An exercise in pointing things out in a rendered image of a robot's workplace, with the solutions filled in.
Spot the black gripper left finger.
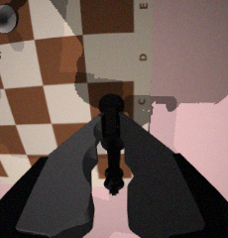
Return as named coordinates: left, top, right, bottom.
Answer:
left=0, top=112, right=105, bottom=238

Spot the brown and cream chessboard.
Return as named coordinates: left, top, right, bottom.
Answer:
left=0, top=0, right=154, bottom=184

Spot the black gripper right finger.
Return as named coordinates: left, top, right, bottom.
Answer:
left=117, top=112, right=228, bottom=238

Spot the white chess piece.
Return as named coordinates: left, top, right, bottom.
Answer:
left=0, top=5, right=18, bottom=33

